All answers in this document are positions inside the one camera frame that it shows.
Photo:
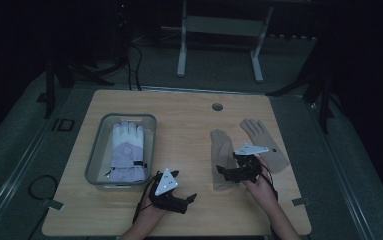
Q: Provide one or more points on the black tripod stand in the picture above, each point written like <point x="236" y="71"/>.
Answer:
<point x="65" y="73"/>
<point x="315" y="86"/>

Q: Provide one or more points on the plain beige glove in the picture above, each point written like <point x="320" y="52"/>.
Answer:
<point x="222" y="150"/>

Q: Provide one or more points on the grey plastic bin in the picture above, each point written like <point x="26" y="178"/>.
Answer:
<point x="122" y="151"/>

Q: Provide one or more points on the grey tape piece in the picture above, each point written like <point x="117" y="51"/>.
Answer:
<point x="52" y="204"/>
<point x="300" y="201"/>

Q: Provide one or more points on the purple and white glove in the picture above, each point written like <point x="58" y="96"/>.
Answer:
<point x="127" y="153"/>

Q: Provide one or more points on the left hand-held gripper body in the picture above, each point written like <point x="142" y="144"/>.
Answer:
<point x="166" y="190"/>

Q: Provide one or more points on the person's right hand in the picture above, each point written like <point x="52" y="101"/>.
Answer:
<point x="262" y="186"/>

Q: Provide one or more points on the white metal stand frame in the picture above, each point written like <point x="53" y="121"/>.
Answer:
<point x="219" y="30"/>

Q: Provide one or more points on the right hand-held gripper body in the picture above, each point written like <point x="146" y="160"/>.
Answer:
<point x="249" y="163"/>

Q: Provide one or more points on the person's left hand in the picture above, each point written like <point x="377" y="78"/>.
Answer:
<point x="152" y="213"/>

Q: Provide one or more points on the beige glove with dark button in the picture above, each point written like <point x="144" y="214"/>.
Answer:
<point x="267" y="143"/>

